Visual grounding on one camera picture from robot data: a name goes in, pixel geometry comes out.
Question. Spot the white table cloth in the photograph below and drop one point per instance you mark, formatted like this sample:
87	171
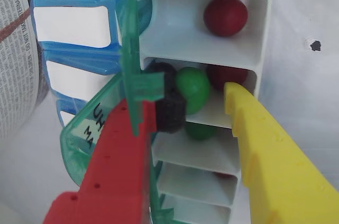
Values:
304	89

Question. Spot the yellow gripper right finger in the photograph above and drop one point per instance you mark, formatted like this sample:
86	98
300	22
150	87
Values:
278	176

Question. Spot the folded printed newspaper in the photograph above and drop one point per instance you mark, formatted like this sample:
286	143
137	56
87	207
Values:
16	75

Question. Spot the weekly pill organizer box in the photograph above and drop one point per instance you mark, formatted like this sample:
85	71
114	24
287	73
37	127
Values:
71	28

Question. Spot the green pill ball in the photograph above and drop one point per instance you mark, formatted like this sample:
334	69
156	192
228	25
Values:
200	132
193	89

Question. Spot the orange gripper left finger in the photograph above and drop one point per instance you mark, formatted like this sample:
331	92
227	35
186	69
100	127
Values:
116	160

